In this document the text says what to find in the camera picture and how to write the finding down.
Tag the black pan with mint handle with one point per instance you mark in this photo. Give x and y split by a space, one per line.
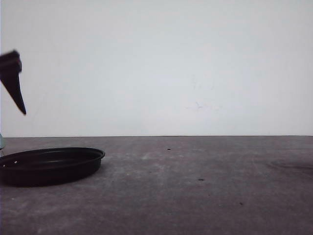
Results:
48 161

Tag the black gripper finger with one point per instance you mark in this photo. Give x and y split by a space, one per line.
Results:
10 68

